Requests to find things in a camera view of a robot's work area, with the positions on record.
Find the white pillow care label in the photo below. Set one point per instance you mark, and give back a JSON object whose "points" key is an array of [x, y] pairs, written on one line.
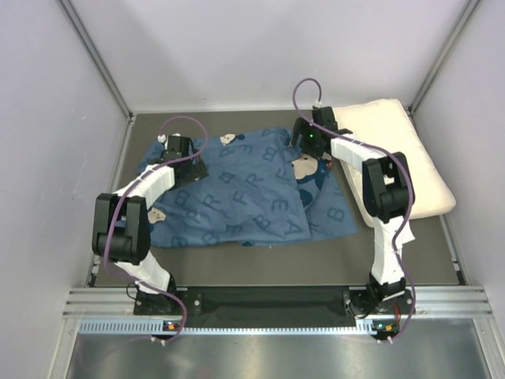
{"points": [[406, 235]]}

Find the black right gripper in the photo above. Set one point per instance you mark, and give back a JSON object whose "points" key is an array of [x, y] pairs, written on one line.
{"points": [[302, 128]]}

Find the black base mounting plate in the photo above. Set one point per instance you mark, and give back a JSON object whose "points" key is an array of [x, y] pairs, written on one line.
{"points": [[283, 306]]}

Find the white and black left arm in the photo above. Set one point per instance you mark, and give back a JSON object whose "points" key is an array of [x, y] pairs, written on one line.
{"points": [[123, 220]]}

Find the left aluminium frame post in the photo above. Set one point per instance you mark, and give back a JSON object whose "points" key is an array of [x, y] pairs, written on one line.
{"points": [[92, 51]]}

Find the blue cartoon print pillowcase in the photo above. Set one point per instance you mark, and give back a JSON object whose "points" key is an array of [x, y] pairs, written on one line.
{"points": [[259, 192]]}

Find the right aluminium frame post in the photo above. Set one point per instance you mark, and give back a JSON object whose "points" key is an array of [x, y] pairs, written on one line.
{"points": [[463, 20]]}

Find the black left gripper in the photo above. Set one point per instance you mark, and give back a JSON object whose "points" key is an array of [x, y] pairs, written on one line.
{"points": [[197, 170]]}

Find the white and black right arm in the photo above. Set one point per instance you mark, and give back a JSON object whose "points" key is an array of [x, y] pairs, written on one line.
{"points": [[387, 194]]}

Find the aluminium frame post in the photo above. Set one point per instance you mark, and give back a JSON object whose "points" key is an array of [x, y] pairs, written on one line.
{"points": [[92, 51], [463, 20]]}

